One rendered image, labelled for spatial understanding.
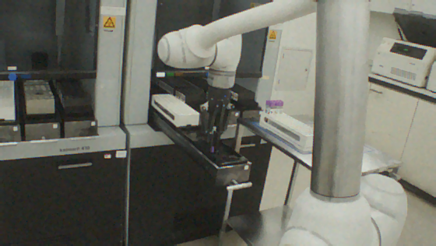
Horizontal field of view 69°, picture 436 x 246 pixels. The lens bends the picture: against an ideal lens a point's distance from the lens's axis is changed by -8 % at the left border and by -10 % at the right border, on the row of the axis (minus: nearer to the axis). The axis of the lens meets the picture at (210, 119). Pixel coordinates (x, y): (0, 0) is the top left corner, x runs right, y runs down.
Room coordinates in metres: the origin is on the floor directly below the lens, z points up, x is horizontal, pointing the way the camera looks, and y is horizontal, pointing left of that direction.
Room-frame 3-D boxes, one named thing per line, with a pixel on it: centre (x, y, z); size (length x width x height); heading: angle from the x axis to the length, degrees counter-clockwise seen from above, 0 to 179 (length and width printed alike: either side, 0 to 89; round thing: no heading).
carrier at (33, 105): (1.25, 0.69, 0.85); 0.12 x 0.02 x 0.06; 123
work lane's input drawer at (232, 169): (1.32, 0.07, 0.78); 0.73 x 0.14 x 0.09; 33
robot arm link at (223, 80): (1.15, -0.02, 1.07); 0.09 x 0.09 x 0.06
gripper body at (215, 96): (1.15, -0.02, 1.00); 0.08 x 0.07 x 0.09; 122
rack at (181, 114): (1.47, 0.17, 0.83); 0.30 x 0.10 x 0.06; 33
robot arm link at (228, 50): (1.14, -0.01, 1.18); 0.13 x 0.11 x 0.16; 130
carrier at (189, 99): (1.63, 0.09, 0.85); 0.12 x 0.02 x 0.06; 123
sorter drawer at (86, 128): (1.53, 0.68, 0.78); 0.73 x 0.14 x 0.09; 33
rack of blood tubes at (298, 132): (1.37, -0.33, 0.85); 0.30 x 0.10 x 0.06; 31
